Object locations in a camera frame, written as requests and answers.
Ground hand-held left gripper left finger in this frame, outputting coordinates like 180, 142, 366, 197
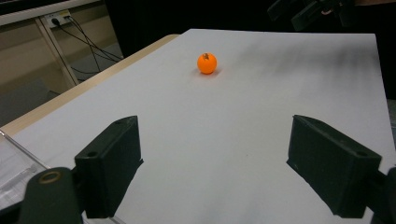
74, 115, 144, 218

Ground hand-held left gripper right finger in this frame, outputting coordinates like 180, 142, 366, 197
286, 114, 383, 218

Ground orange table tennis ball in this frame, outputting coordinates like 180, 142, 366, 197
196, 51, 219, 76

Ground wooden table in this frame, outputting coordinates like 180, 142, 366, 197
0, 33, 180, 138

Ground white table sheet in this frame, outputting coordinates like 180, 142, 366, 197
12, 28, 396, 224

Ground beige desk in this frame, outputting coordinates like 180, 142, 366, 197
0, 0, 104, 88

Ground black curtain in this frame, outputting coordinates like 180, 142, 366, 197
104, 0, 396, 101

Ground black cable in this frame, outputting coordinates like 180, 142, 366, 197
55, 20, 124, 63
65, 16, 104, 75

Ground white wall socket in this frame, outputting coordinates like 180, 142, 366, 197
45, 9, 73, 28

